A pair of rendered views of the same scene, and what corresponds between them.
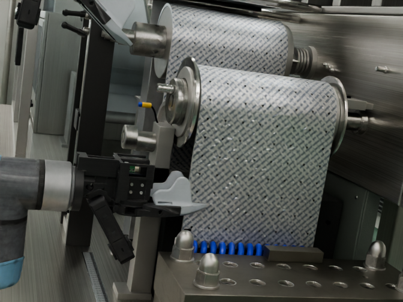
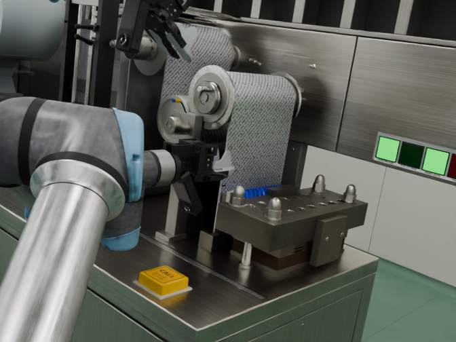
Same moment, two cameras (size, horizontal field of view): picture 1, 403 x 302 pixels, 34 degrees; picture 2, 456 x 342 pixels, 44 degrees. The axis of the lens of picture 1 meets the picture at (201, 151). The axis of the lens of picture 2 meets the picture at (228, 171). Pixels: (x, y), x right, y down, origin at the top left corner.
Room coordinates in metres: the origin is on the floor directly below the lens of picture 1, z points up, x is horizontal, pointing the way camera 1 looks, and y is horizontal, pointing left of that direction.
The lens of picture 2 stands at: (-0.07, 0.66, 1.38)
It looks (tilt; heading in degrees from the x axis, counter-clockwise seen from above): 13 degrees down; 329
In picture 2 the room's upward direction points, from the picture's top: 9 degrees clockwise
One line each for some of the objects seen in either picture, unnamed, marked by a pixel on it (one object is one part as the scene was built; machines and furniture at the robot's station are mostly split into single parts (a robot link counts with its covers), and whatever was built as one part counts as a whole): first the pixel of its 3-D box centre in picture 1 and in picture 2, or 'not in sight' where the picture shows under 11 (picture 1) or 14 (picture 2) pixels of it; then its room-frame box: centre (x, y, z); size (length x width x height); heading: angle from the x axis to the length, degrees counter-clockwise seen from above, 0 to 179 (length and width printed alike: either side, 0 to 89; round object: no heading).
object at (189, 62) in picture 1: (184, 102); (210, 97); (1.06, 0.04, 1.25); 0.15 x 0.01 x 0.15; 18
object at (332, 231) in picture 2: not in sight; (329, 239); (0.86, -0.21, 0.96); 0.10 x 0.03 x 0.11; 108
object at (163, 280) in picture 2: not in sight; (163, 280); (0.84, 0.21, 0.91); 0.07 x 0.07 x 0.02; 18
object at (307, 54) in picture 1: (294, 60); (224, 56); (1.39, -0.16, 1.33); 0.07 x 0.07 x 0.07; 18
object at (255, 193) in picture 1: (255, 198); (256, 158); (1.05, -0.10, 1.11); 0.23 x 0.01 x 0.18; 108
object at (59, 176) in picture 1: (57, 185); (157, 167); (0.95, 0.20, 1.11); 0.08 x 0.05 x 0.08; 18
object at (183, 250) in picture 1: (183, 244); (238, 195); (0.94, 0.01, 1.05); 0.04 x 0.04 x 0.04
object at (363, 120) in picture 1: (344, 120); not in sight; (1.15, -0.24, 1.25); 0.07 x 0.04 x 0.04; 108
